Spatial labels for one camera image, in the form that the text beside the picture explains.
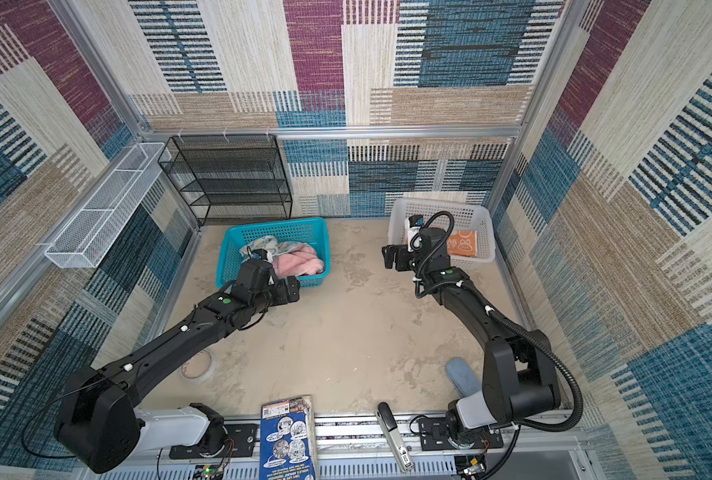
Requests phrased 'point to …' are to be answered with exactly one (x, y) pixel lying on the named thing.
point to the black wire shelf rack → (229, 178)
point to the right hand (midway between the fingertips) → (398, 251)
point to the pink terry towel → (301, 262)
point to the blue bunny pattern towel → (272, 244)
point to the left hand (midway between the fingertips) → (288, 281)
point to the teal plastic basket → (315, 232)
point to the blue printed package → (287, 442)
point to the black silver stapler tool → (385, 416)
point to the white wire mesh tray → (83, 243)
